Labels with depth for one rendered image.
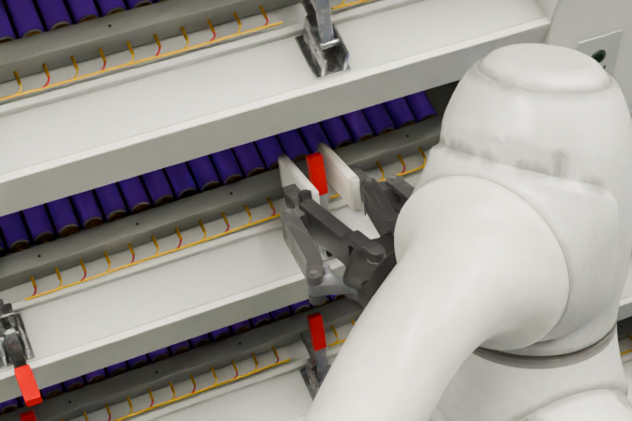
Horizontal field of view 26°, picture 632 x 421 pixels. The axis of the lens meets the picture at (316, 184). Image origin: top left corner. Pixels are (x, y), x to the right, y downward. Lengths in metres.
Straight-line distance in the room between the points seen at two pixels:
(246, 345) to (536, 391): 0.54
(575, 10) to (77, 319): 0.46
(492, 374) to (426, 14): 0.35
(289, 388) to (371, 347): 0.64
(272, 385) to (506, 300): 0.62
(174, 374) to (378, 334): 0.63
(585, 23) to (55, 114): 0.41
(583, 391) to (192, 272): 0.42
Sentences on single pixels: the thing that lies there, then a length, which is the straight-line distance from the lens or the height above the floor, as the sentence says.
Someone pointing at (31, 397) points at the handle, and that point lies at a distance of 1.03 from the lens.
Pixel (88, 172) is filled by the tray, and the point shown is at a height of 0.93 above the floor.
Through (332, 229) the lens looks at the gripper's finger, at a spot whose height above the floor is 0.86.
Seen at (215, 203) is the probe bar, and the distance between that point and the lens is 1.13.
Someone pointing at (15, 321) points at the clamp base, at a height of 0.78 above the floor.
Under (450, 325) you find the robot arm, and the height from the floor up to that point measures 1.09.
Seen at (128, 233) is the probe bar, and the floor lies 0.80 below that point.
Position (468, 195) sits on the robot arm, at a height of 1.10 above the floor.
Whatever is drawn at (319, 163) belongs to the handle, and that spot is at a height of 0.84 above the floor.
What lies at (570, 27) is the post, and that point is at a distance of 1.08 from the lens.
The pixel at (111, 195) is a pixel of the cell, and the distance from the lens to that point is 1.13.
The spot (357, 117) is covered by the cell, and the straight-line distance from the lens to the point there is 1.19.
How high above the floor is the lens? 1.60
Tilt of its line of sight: 45 degrees down
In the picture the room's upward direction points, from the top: straight up
